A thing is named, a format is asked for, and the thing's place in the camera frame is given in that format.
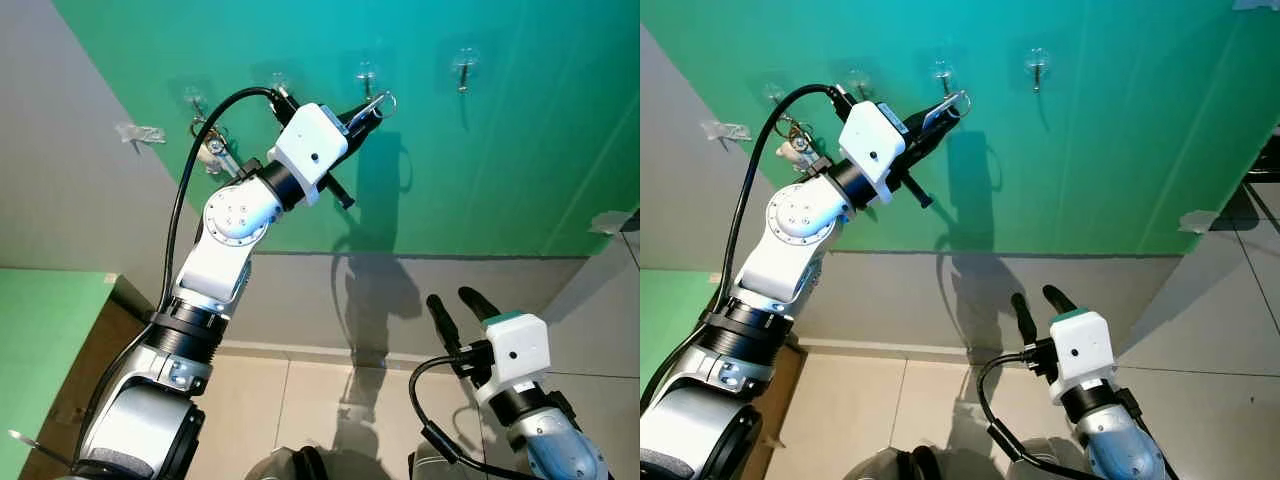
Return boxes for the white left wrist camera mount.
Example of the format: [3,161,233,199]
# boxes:
[270,102,349,208]
[838,100,908,207]

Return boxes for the pale tape on sheet corner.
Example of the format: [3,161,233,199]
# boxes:
[590,210,637,237]
[1178,208,1222,237]

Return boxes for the grey robot right leg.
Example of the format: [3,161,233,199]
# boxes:
[408,452,481,480]
[995,438,1063,480]

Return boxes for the grey robot leg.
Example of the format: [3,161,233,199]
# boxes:
[845,445,942,480]
[995,438,1063,480]
[408,452,481,480]
[245,445,332,480]

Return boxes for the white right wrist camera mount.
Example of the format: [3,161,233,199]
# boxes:
[1048,308,1117,402]
[475,310,552,402]

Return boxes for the key bunch with white bear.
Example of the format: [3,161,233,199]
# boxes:
[192,118,246,182]
[775,115,831,182]

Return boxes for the green wall sheet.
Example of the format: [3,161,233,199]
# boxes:
[640,0,1280,257]
[52,0,641,258]

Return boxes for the green table cover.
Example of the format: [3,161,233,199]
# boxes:
[0,268,122,480]
[640,268,723,396]

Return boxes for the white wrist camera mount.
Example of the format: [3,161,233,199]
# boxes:
[838,100,908,207]
[1048,308,1117,402]
[475,310,552,402]
[270,102,349,208]

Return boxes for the key bunch with pale tag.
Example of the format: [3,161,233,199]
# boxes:
[343,91,398,129]
[920,89,974,127]

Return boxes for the grey robot left leg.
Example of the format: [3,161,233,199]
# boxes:
[845,445,942,480]
[245,445,332,480]

